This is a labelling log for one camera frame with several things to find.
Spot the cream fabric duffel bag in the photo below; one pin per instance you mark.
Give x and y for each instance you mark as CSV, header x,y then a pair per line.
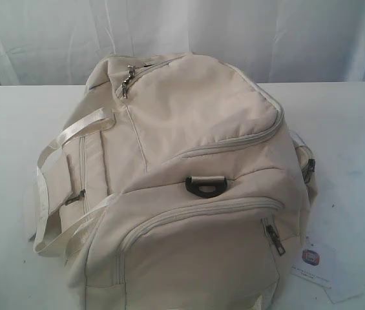
x,y
175,184

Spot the white paper card with logo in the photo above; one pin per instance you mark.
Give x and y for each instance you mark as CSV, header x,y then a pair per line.
x,y
318,263

